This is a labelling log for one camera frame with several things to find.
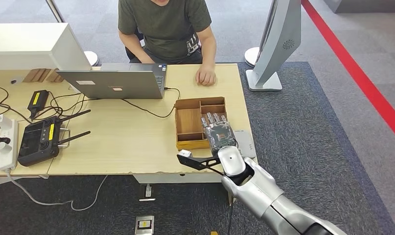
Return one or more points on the person's right forearm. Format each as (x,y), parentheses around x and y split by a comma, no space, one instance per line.
(134,48)

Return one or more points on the black plug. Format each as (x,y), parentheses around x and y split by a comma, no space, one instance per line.
(4,140)

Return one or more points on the light wooden desk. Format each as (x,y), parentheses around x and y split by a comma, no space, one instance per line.
(126,142)

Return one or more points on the large white box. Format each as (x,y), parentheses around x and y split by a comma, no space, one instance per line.
(28,45)

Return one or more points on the grey kiosk display stand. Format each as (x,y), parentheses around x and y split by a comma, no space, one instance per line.
(276,45)

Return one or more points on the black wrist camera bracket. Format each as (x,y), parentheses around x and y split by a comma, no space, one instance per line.
(197,162)

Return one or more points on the white floor plug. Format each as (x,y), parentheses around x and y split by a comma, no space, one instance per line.
(147,192)

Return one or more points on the person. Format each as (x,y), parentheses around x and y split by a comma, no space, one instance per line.
(164,26)

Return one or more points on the grey platform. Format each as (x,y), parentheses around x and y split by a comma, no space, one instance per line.
(362,6)

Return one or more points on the black power adapter yellow label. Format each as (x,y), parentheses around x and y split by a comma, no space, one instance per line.
(38,100)

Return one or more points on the wooden block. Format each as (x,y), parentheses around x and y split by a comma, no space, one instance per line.
(55,76)
(36,75)

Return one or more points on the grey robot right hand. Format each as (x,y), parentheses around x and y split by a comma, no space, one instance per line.
(220,134)

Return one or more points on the white under-desk drawer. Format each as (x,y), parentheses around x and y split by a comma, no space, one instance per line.
(171,178)

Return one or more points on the white power strip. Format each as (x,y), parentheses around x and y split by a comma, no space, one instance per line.
(7,155)

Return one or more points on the dark grey carpet rug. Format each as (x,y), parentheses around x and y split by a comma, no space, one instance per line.
(297,97)

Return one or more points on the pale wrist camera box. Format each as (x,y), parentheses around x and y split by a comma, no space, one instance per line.
(185,153)

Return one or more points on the white round stand base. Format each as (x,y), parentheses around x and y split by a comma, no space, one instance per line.
(250,56)
(92,58)

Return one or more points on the person's left forearm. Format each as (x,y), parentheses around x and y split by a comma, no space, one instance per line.
(207,48)

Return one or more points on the grey white card reader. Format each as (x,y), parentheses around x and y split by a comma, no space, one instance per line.
(248,146)

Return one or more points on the metal pole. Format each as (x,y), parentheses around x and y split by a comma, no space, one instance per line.
(56,11)

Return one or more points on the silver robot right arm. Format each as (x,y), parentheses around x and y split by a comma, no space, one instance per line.
(262,194)

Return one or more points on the wooden compartment tray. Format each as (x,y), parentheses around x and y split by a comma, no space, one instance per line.
(188,121)

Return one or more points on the black remote controller with antennas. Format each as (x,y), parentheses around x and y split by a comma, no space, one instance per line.
(38,142)

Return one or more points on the grey laptop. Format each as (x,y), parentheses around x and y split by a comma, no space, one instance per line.
(119,84)

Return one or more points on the person's left hand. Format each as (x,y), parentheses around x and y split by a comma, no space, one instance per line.
(205,76)

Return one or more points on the silver floor socket box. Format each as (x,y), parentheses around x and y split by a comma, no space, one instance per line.
(144,225)

